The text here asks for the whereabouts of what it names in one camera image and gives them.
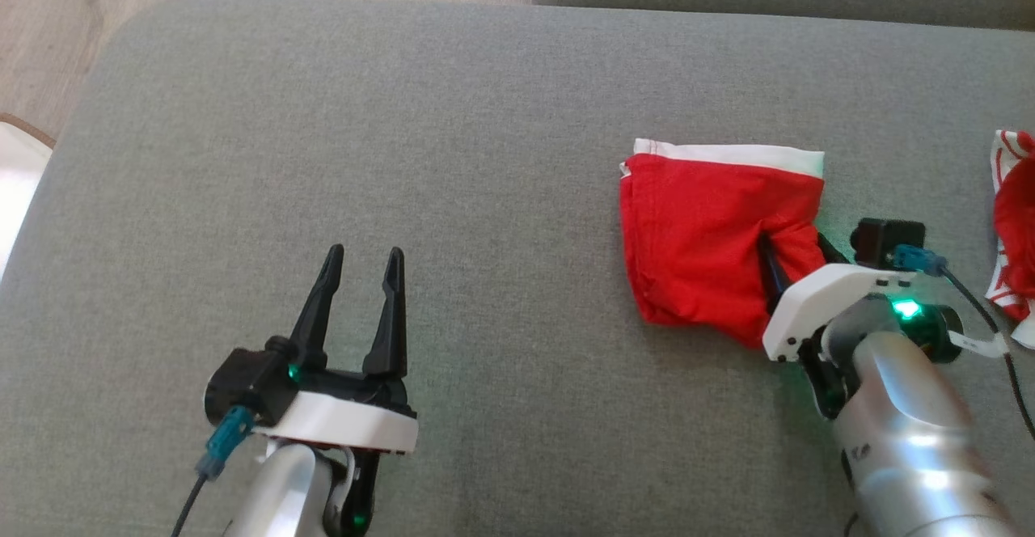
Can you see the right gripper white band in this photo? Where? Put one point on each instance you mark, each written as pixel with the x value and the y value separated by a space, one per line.
pixel 825 298

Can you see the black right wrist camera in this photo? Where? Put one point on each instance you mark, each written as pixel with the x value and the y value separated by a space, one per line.
pixel 881 239

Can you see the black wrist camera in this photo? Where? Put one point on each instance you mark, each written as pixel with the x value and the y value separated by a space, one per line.
pixel 881 239
pixel 242 379

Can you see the red shorts with white trim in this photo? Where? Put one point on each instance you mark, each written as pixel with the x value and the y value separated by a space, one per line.
pixel 695 238

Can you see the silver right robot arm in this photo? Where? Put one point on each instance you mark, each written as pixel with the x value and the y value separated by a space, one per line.
pixel 906 424

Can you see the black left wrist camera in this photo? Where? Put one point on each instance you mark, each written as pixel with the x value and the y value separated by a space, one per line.
pixel 242 379

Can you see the grey fabric sofa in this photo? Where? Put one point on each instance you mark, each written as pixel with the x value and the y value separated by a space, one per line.
pixel 404 157

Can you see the red number 23 basketball jersey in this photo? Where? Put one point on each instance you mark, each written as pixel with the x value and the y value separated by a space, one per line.
pixel 1015 230

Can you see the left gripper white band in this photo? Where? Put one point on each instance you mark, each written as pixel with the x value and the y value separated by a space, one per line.
pixel 348 428

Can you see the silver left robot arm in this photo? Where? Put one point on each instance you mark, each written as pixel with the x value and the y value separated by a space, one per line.
pixel 275 496

